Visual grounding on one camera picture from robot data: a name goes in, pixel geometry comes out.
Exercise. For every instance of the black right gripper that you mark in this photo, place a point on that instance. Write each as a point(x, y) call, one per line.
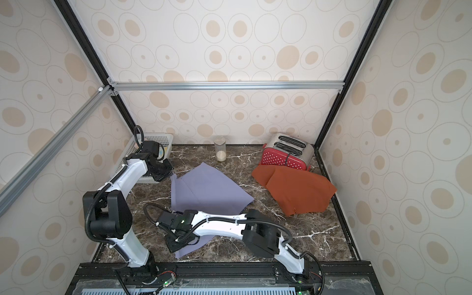
point(172, 240)

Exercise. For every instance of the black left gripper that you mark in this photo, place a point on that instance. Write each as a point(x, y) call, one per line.
point(160, 177)

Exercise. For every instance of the lavender purple skirt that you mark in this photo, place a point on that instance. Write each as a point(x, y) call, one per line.
point(206, 189)

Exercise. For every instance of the rust orange skirt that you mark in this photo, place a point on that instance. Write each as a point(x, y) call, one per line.
point(296, 191)

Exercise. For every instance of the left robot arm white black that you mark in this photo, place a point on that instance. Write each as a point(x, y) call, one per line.
point(107, 217)

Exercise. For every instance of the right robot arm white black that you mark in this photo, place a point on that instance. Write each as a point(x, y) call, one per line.
point(262, 236)

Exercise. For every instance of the white plastic perforated basket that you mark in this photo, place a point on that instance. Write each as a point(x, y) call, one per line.
point(164, 139)

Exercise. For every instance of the glass jar with white powder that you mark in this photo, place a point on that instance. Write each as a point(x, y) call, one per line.
point(220, 149)

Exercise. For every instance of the red polka dot toaster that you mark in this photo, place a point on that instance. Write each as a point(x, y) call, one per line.
point(287, 151)

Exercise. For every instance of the horizontal aluminium frame bar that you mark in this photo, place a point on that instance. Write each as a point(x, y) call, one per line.
point(239, 85)

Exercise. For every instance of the diagonal aluminium frame bar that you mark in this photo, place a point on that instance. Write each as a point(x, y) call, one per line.
point(13, 190)

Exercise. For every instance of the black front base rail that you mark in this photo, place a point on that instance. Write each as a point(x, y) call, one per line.
point(325, 278)

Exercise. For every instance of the black left corner post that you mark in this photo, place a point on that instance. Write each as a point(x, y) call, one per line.
point(73, 23)

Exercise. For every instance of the black corner post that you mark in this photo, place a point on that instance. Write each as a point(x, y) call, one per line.
point(368, 38)
point(73, 23)

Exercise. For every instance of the black right corner post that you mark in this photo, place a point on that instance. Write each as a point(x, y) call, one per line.
point(368, 38)

